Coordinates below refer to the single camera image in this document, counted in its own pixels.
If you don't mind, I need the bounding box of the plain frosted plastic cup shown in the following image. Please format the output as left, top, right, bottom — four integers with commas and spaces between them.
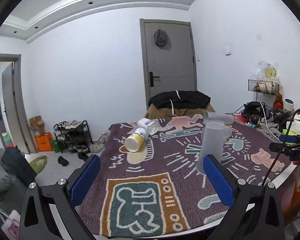
196, 120, 225, 174

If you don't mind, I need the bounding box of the frosted cup with cartoon print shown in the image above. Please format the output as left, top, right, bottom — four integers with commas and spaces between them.
223, 125, 232, 142

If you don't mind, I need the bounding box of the far frosted plastic cup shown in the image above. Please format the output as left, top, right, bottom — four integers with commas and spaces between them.
203, 112, 234, 125

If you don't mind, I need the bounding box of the clear plastic cup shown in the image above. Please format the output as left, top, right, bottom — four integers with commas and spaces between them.
137, 118, 158, 135

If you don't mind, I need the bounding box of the green box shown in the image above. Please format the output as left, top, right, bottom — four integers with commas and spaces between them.
280, 129, 298, 138

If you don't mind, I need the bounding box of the grey fleece blanket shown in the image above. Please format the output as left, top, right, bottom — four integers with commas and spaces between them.
257, 122, 281, 140

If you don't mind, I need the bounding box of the black slipper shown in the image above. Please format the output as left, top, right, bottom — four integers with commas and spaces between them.
58, 156, 69, 167

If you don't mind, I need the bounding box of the green slipper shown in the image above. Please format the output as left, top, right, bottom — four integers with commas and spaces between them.
30, 155, 47, 174

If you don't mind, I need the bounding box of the brown plush toy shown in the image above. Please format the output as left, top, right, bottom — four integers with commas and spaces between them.
273, 92, 284, 109

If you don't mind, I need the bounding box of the cartoon boy figurine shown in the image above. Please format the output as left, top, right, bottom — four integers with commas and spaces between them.
248, 114, 260, 129

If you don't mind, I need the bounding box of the black shoe rack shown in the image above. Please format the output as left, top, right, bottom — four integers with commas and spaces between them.
52, 120, 93, 153

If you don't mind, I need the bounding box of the orange box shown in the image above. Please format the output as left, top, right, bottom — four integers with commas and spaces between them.
34, 133, 52, 152

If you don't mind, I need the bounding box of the black device on shelf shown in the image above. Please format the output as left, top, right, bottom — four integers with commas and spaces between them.
242, 101, 263, 118

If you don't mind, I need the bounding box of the purple patterned woven tablecloth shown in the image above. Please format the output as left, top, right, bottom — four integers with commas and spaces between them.
77, 113, 294, 238

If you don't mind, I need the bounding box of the cardboard box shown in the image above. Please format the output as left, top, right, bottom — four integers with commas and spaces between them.
29, 115, 45, 137

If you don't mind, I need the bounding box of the clear bag with yellow toy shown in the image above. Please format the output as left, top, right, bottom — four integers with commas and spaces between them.
256, 61, 280, 82

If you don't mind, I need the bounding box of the grey side door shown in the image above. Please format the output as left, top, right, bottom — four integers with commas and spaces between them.
1, 62, 29, 154

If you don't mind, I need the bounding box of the black jacket on chair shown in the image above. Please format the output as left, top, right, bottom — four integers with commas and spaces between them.
148, 90, 211, 109

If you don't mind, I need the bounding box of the brown chair back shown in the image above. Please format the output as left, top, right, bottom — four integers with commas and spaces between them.
145, 104, 215, 120

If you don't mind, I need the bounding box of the grey hat on door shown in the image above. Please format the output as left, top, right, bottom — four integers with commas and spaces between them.
154, 28, 168, 48

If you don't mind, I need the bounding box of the white cable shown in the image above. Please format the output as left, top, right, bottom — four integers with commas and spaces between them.
256, 100, 283, 143

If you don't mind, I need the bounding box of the black wire wall basket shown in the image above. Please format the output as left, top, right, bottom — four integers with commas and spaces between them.
248, 79, 280, 95

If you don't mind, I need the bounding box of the white wall switch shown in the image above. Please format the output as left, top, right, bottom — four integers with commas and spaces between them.
225, 46, 231, 56

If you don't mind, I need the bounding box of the black door handle lock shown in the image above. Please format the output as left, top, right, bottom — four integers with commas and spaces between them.
149, 72, 160, 87

